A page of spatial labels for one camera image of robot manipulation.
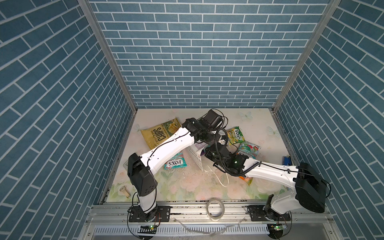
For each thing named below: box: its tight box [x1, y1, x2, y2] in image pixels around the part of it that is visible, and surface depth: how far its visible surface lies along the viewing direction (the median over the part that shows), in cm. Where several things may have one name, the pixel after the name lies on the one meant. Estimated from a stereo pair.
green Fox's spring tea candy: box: [227, 126, 245, 144], surface depth 104 cm
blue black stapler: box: [282, 156, 293, 166], surface depth 94 cm
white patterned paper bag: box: [186, 142, 208, 172], surface depth 76 cm
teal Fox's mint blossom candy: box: [236, 141, 261, 159], surface depth 97 cm
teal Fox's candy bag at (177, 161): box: [163, 151, 188, 170], surface depth 91 cm
